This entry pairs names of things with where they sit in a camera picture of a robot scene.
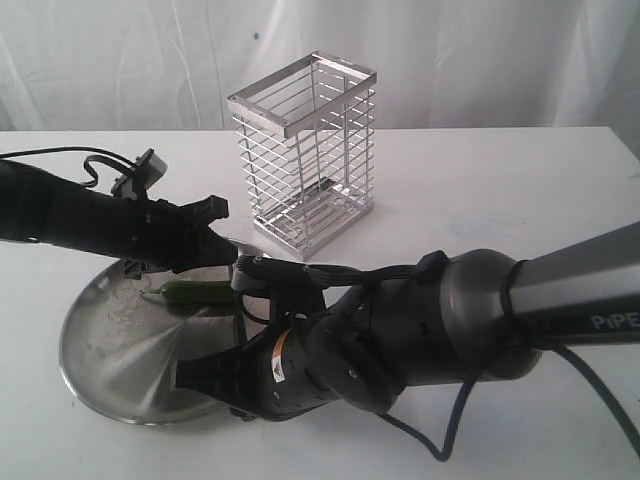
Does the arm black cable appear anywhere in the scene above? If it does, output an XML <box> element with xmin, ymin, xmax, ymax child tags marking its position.
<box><xmin>0</xmin><ymin>145</ymin><xmax>136</xmax><ymax>189</ymax></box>
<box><xmin>389</xmin><ymin>344</ymin><xmax>640</xmax><ymax>461</ymax></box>

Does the round stainless steel plate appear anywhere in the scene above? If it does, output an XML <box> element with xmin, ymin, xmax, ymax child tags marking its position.
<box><xmin>59</xmin><ymin>260</ymin><xmax>238</xmax><ymax>425</ymax></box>

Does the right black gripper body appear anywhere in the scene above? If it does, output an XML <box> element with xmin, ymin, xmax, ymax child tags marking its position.
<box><xmin>229</xmin><ymin>329</ymin><xmax>330</xmax><ymax>420</ymax></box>

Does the dark green zucchini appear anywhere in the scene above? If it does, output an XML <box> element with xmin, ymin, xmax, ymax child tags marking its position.
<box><xmin>144</xmin><ymin>280</ymin><xmax>235</xmax><ymax>306</ymax></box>

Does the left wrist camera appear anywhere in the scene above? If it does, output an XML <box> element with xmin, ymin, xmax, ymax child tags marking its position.
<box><xmin>111</xmin><ymin>148</ymin><xmax>167</xmax><ymax>200</ymax></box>

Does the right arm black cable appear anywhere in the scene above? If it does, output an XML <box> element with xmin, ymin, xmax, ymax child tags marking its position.
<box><xmin>389</xmin><ymin>344</ymin><xmax>640</xmax><ymax>461</ymax></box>

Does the white backdrop curtain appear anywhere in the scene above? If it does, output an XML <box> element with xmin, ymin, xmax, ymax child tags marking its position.
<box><xmin>1</xmin><ymin>1</ymin><xmax>639</xmax><ymax>143</ymax></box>

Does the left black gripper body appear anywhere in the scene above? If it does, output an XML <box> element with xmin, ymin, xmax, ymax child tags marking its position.
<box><xmin>117</xmin><ymin>199</ymin><xmax>205</xmax><ymax>273</ymax></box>

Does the chrome wire utensil rack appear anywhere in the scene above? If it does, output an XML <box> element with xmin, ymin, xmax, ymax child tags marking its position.
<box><xmin>227</xmin><ymin>51</ymin><xmax>377</xmax><ymax>260</ymax></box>

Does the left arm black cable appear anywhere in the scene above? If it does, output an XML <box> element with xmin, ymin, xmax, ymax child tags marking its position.
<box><xmin>0</xmin><ymin>145</ymin><xmax>136</xmax><ymax>189</ymax></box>

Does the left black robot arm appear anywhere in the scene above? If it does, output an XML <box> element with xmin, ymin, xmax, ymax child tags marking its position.
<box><xmin>1</xmin><ymin>160</ymin><xmax>238</xmax><ymax>273</ymax></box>

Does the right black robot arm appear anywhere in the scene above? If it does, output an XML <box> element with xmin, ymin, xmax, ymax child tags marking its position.
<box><xmin>173</xmin><ymin>224</ymin><xmax>639</xmax><ymax>421</ymax></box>

